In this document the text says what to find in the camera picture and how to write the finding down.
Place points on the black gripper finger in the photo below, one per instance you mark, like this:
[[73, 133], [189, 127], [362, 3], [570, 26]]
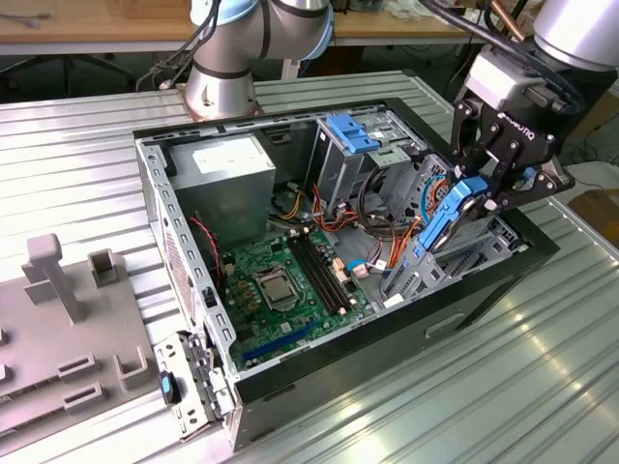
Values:
[[459, 145], [546, 186]]

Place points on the hard disk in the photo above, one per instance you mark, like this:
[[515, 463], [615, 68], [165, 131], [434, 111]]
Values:
[[447, 212]]

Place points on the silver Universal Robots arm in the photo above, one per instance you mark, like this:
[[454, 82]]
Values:
[[217, 92]]

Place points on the grey disk bay cage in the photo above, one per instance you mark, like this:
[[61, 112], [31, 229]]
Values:
[[416, 275]]

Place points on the brown cardboard box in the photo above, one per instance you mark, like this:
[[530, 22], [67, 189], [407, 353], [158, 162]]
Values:
[[599, 212], [599, 116]]

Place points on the grey metal drive cage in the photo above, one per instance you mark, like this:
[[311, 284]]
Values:
[[338, 164]]

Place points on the white label tag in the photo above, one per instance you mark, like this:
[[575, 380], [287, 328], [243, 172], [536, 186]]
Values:
[[392, 300]]

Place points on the orange board connector block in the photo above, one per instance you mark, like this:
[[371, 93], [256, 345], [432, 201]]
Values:
[[341, 273]]

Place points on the black RAM slot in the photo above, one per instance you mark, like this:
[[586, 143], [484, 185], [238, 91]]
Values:
[[324, 273], [318, 273], [330, 273], [312, 273]]

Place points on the CPU socket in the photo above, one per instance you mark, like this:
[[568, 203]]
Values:
[[266, 274]]

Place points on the silver CPU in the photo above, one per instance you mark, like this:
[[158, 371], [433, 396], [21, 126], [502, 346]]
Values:
[[276, 292]]

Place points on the grey power supply unit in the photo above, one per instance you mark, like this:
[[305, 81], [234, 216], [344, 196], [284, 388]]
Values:
[[222, 203]]

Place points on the green motherboard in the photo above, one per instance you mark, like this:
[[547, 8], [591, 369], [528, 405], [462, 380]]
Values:
[[263, 324]]

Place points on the blue expansion slot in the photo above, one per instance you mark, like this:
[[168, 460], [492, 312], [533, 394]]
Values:
[[280, 342]]

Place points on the black open PC case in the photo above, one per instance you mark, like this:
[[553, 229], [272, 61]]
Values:
[[338, 386]]

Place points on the blue black latch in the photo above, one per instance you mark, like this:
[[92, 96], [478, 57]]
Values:
[[167, 386]]

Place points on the grey parts rack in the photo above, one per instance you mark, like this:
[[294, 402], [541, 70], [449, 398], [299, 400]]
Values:
[[48, 338]]

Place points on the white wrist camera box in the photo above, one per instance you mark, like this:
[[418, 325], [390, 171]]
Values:
[[493, 77]]

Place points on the blue plastic drive bracket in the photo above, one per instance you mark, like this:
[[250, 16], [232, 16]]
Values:
[[360, 143]]

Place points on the wooden desk white frame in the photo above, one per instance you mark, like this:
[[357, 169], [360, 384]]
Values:
[[377, 26], [97, 26]]

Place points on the silver slot retention bracket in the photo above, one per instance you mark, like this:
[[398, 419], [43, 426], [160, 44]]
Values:
[[186, 411]]

